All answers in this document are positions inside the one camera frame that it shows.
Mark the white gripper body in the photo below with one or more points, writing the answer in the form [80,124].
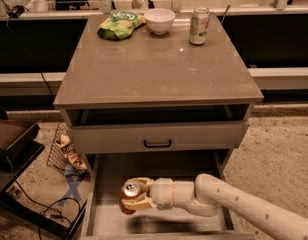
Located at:
[161,193]

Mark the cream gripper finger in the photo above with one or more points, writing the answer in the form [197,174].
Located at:
[138,185]
[144,204]

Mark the orange soda can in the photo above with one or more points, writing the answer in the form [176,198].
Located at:
[123,195]

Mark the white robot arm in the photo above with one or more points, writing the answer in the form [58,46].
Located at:
[204,195]

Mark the open lower drawer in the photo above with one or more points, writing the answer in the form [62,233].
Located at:
[105,221]

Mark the closed top drawer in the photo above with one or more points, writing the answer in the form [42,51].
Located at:
[184,136]

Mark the grey drawer cabinet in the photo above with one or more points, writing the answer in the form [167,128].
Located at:
[150,79]

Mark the silver green soda can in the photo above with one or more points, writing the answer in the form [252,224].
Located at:
[199,26]

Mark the blue tape cross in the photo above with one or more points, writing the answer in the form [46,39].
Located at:
[74,179]

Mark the brown snack bag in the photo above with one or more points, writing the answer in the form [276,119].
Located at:
[71,155]

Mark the green chip bag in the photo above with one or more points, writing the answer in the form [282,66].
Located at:
[120,25]

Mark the white bowl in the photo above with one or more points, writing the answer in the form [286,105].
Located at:
[159,20]

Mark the black drawer handle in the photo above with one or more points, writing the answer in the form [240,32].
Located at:
[157,145]

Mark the wire mesh basket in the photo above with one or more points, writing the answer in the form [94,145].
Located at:
[56,158]

